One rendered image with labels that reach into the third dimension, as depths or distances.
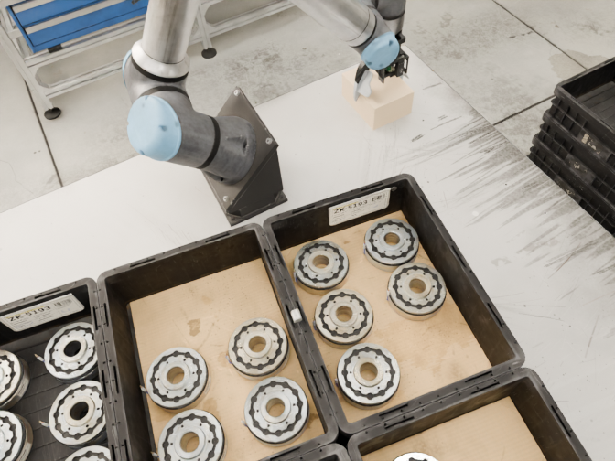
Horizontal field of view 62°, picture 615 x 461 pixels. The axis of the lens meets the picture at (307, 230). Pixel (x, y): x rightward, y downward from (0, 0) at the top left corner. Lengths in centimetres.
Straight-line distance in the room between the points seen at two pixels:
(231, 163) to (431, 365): 57
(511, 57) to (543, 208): 162
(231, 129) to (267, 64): 165
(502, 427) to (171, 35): 89
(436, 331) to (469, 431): 17
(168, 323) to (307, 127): 67
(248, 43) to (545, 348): 223
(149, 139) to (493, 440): 79
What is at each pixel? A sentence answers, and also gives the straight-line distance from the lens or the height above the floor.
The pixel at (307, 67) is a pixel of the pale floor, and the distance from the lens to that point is 269.
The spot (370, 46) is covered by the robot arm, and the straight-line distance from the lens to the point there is 104.
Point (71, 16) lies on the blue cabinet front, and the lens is 258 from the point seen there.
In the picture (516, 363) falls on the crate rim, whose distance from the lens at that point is 84.
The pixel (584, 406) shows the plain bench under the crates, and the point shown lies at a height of 70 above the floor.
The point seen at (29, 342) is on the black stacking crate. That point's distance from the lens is 108.
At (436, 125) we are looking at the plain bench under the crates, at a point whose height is 70.
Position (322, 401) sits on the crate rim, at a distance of 78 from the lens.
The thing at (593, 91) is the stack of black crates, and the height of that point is 49.
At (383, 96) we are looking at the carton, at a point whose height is 77.
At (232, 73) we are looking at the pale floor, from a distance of 271.
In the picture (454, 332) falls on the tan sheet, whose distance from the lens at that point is 94.
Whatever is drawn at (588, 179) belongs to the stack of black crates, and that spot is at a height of 39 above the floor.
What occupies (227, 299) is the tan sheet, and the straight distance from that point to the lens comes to 97.
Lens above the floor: 168
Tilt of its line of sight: 57 degrees down
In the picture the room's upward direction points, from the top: 6 degrees counter-clockwise
